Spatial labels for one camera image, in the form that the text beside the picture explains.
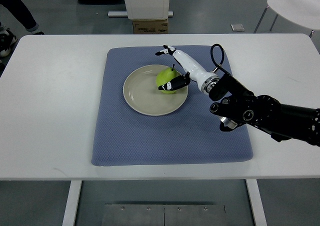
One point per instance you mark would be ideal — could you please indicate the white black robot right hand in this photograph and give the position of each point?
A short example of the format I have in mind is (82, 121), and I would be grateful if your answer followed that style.
(193, 72)

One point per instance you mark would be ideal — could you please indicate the green pear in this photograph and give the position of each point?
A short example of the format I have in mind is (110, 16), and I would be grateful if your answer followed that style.
(166, 75)

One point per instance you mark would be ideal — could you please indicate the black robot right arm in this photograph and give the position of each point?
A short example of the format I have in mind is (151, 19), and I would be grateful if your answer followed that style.
(237, 106)

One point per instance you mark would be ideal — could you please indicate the grey floor outlet plate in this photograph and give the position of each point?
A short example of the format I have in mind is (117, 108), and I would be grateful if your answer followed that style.
(237, 27)

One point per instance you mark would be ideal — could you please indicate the beige round plate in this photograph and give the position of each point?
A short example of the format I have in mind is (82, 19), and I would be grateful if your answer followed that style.
(141, 93)

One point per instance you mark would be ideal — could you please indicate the blue textured mat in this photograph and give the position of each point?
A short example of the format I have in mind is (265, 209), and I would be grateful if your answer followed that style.
(189, 135)

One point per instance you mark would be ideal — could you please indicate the brown cardboard box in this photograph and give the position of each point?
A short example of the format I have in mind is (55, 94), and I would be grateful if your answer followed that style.
(150, 27)

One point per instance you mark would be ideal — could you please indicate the white cabinet on stand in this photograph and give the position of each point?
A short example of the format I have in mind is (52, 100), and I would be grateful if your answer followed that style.
(144, 10)

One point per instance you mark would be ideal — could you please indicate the white chair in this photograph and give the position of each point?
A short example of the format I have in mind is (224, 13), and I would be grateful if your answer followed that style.
(304, 13)

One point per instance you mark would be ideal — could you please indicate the black white sneaker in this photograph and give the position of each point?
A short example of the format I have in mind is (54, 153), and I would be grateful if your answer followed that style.
(7, 40)

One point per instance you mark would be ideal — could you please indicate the metal base plate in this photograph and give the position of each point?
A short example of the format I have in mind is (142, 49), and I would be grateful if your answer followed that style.
(164, 215)

